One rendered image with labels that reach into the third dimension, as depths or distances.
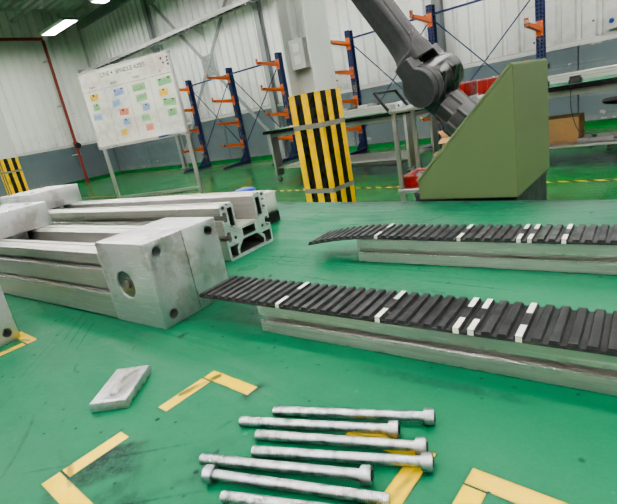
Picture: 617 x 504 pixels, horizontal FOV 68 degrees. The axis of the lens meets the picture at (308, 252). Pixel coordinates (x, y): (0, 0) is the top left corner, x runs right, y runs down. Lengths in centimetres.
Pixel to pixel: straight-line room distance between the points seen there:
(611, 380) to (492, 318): 8
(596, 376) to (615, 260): 20
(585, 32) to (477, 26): 155
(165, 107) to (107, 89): 90
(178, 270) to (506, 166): 54
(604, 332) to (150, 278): 39
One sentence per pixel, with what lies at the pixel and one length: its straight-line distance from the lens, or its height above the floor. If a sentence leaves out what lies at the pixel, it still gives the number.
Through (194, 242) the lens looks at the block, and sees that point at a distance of 52.
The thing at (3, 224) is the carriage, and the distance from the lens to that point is 86.
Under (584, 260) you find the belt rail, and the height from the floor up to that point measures 79.
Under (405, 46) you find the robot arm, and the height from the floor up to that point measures 105.
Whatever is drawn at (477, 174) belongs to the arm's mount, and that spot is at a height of 82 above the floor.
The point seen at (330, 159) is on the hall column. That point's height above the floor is 55.
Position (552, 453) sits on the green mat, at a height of 78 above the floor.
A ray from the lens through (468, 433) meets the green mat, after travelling 30.
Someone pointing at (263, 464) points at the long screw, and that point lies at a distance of 29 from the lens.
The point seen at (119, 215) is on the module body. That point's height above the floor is 85.
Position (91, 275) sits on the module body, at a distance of 60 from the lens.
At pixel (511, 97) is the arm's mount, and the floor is 94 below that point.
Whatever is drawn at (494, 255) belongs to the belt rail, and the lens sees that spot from 52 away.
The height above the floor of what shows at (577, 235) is 81.
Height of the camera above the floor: 97
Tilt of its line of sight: 17 degrees down
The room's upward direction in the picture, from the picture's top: 10 degrees counter-clockwise
